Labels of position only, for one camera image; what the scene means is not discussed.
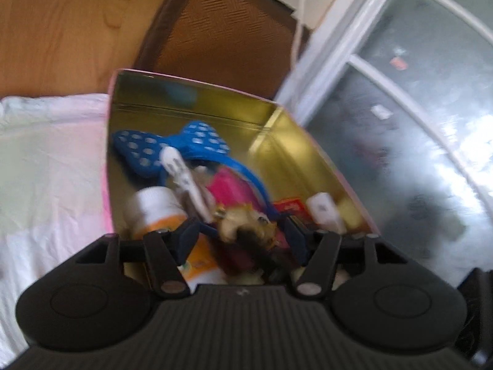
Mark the blue polka dot bow headband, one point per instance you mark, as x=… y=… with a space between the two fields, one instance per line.
x=196 y=138

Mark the pink tin box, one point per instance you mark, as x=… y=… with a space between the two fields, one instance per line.
x=185 y=96

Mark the small white container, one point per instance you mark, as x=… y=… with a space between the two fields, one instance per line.
x=323 y=210

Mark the pastel checked blanket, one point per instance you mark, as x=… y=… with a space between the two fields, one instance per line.
x=50 y=169

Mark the dark object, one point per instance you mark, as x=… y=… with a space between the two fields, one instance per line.
x=477 y=316

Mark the small toy figure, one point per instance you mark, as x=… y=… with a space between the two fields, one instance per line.
x=246 y=227

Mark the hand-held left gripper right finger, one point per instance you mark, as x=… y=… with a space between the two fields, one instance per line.
x=296 y=241

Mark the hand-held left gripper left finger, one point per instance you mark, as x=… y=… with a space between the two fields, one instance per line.
x=188 y=237

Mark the white plastic clip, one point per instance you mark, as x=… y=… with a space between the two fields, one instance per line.
x=185 y=179

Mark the white window frame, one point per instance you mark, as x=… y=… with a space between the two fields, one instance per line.
x=339 y=46

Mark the brown woven cushion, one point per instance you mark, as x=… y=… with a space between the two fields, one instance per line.
x=219 y=31

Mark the small red box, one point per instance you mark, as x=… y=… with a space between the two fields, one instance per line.
x=290 y=208

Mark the pink packet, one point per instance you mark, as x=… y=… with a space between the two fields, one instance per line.
x=231 y=189

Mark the white bottle with orange label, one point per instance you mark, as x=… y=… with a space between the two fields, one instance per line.
x=161 y=210

